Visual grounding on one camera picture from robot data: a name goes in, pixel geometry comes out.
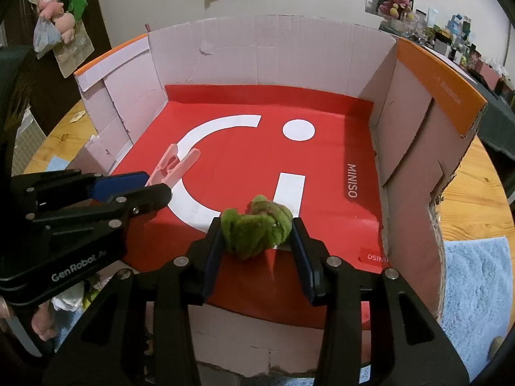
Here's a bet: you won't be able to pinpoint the pink clothes peg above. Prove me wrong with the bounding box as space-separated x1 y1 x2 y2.
146 144 201 189

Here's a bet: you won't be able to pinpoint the green yarn bundle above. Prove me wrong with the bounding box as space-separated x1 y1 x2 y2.
220 194 293 260

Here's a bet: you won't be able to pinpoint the black white sock roll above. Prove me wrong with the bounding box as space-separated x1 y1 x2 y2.
51 282 85 312

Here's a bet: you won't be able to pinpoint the person's left hand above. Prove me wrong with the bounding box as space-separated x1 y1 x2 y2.
0 296 61 343

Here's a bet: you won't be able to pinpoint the small paper scrap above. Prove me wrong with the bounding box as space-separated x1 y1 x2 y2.
70 110 86 123

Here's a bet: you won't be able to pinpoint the light blue fluffy towel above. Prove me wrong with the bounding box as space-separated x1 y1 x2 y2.
281 235 514 386

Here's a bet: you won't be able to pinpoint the dark wooden door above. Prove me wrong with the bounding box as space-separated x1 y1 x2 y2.
1 0 111 134

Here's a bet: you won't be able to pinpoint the pink plush toys on door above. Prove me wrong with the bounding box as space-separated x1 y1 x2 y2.
32 0 88 59

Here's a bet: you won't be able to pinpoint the orange cardboard box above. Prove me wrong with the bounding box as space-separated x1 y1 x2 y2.
68 13 489 378

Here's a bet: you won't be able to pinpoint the dark cloth side table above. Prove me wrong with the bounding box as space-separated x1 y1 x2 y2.
370 33 514 166

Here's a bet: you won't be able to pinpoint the pink bunny plush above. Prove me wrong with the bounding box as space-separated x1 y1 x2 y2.
378 0 412 20

